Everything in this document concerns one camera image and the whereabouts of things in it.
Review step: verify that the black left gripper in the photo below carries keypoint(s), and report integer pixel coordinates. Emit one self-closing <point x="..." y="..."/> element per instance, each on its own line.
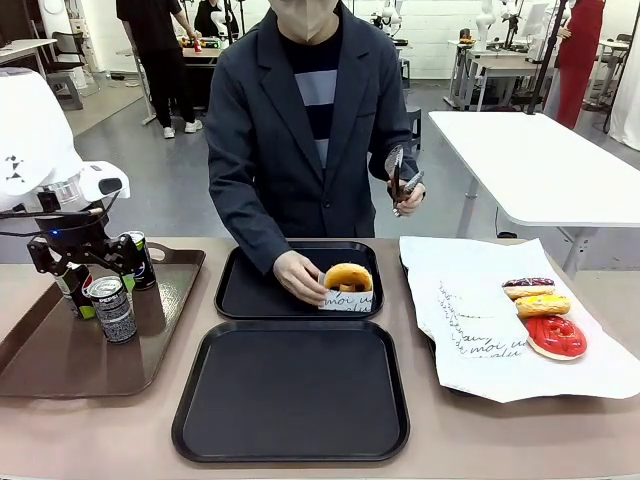
<point x="75" y="232"/>

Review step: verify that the black Pepsi can green stripe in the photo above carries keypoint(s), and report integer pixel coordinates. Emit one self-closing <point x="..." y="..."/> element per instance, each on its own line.
<point x="80" y="300"/>

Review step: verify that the black Pepsi can white lettering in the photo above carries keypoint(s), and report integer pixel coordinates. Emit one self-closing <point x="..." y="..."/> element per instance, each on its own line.
<point x="116" y="312"/>

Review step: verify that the plain glazed donut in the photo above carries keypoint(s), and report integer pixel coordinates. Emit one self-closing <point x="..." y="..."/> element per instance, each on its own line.
<point x="335" y="275"/>

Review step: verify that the metal serving tongs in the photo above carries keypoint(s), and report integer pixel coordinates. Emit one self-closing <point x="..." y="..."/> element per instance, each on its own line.
<point x="396" y="165"/>

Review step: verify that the chocolate sprinkled donut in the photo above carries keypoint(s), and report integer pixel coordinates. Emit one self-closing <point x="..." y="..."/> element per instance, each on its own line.
<point x="527" y="286"/>

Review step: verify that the yellow iced donut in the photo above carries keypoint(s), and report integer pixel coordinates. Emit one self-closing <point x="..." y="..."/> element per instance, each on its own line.
<point x="542" y="305"/>

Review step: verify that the red iced donut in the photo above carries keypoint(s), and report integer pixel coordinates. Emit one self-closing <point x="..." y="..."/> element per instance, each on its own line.
<point x="557" y="337"/>

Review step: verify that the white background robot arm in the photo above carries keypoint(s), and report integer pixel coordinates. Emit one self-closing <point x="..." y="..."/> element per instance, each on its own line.
<point x="484" y="25"/>
<point x="390" y="17"/>

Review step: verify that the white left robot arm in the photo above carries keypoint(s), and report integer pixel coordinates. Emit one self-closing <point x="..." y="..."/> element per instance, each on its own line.
<point x="30" y="130"/>

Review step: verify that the person's right forearm dark sleeve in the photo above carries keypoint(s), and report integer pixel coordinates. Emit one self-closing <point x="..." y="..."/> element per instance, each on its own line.
<point x="245" y="225"/>

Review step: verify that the person's left forearm dark sleeve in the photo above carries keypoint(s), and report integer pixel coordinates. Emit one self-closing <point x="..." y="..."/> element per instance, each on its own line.
<point x="380" y="160"/>

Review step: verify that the person's right hand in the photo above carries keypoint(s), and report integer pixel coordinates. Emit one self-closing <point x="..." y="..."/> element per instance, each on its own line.
<point x="295" y="275"/>

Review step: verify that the person's left hand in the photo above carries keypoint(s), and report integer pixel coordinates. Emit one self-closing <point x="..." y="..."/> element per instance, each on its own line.
<point x="412" y="200"/>

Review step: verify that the black Pepsi can round logo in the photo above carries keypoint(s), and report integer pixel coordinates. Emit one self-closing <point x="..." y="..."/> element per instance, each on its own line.
<point x="146" y="267"/>

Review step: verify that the grey plastic stool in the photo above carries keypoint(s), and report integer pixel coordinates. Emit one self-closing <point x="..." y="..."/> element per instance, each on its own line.
<point x="65" y="90"/>

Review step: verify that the small black plastic tray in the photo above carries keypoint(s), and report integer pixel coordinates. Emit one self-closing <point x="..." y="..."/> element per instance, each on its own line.
<point x="250" y="285"/>

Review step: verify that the person in dark jacket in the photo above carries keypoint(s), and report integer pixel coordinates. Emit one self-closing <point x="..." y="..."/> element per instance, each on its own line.
<point x="260" y="150"/>

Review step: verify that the black office chair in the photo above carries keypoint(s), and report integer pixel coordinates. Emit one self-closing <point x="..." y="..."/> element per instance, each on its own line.
<point x="67" y="50"/>

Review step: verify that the background desk with toys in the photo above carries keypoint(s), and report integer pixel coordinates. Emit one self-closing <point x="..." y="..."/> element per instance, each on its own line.
<point x="200" y="70"/>

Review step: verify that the bystander in black clothes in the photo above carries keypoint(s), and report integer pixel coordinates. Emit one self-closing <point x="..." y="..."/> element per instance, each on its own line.
<point x="160" y="50"/>

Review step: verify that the large black plastic tray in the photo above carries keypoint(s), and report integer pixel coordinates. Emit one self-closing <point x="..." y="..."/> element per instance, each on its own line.
<point x="290" y="390"/>

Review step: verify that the seated bystander in black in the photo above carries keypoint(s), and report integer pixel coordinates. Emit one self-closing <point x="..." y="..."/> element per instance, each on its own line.
<point x="207" y="17"/>

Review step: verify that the navy grey striped sweater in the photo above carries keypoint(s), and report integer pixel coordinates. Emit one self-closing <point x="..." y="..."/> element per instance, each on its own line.
<point x="312" y="100"/>

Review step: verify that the black plastic stool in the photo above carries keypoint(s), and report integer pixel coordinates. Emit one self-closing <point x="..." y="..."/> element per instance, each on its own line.
<point x="413" y="127"/>

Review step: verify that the large white paper sheet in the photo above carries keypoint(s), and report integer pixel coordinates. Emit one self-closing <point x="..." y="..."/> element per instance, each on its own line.
<point x="500" y="260"/>

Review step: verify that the grey background workbench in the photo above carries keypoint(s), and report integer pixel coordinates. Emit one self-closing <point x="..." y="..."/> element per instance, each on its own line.
<point x="495" y="67"/>

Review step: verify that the white rectangular table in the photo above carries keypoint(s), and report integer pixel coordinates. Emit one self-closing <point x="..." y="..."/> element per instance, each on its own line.
<point x="540" y="165"/>

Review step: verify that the bystander in red apron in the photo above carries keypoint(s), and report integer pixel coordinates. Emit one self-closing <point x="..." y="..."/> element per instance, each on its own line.
<point x="577" y="50"/>

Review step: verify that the white background panel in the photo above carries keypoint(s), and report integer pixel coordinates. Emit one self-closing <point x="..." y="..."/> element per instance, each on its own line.
<point x="629" y="100"/>

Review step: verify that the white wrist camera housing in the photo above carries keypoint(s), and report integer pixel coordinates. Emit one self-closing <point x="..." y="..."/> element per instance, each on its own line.
<point x="107" y="182"/>

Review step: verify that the black camera stand pole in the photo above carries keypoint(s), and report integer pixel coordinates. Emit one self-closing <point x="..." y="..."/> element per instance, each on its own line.
<point x="547" y="55"/>

